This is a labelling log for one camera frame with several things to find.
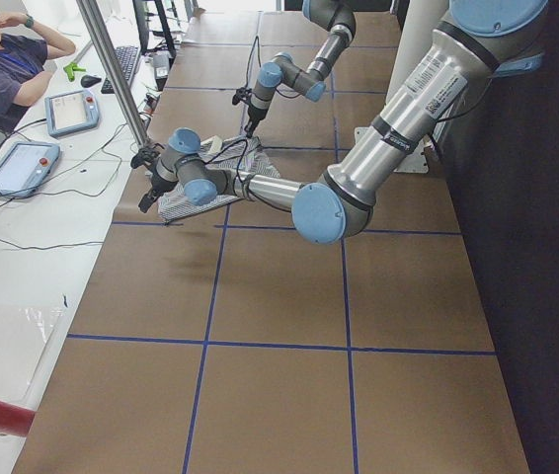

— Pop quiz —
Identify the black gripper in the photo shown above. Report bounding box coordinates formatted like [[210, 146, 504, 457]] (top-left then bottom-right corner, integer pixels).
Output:
[[232, 87, 266, 138], [130, 145, 171, 213]]

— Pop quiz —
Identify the blue white striped polo shirt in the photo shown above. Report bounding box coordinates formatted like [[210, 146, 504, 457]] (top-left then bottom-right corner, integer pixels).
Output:
[[157, 135, 280, 222]]

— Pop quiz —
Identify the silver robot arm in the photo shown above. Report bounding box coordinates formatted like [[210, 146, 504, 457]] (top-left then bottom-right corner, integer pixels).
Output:
[[232, 0, 357, 138], [130, 1, 548, 244]]

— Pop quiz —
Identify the upper teach pendant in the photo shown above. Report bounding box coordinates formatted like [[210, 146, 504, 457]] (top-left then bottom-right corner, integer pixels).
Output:
[[44, 89, 100, 138]]

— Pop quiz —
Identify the teach pendant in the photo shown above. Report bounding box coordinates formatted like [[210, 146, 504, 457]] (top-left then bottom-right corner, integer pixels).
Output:
[[44, 89, 100, 138], [0, 141, 61, 198]]

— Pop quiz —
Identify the lower teach pendant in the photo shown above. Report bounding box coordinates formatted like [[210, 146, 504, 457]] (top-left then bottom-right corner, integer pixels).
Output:
[[0, 141, 61, 198]]

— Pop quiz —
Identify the black computer mouse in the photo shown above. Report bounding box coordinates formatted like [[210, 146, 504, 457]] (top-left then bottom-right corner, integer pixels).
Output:
[[80, 75, 102, 88]]

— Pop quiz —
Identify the black keyboard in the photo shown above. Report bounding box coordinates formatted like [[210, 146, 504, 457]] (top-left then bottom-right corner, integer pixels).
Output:
[[100, 45, 141, 95]]

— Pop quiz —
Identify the green hand tool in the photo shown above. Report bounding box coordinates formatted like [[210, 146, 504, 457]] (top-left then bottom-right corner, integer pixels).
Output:
[[63, 62, 86, 82]]

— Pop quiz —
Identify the brown paper table cover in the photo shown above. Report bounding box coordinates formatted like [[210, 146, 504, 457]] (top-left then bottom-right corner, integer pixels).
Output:
[[11, 10, 532, 474]]

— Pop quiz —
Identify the clear bag of white sheets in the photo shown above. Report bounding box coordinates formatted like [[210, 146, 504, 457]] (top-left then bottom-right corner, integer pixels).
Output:
[[0, 304, 64, 404]]

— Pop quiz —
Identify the seated person in blue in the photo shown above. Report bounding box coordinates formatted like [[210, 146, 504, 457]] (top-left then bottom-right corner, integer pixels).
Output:
[[0, 12, 76, 133]]

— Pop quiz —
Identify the aluminium frame post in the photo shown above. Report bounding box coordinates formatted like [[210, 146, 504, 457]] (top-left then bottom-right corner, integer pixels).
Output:
[[77, 0, 151, 148]]

